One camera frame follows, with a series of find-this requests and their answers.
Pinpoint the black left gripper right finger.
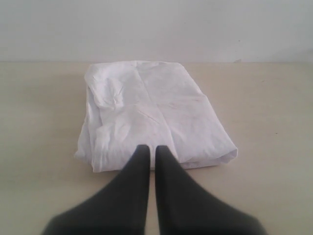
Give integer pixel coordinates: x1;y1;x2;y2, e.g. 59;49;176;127
155;145;267;235

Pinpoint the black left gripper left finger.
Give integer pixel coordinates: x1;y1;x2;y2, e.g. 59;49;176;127
43;145;150;235

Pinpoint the white t-shirt red lettering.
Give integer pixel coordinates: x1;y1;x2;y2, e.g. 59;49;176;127
75;61;238;172

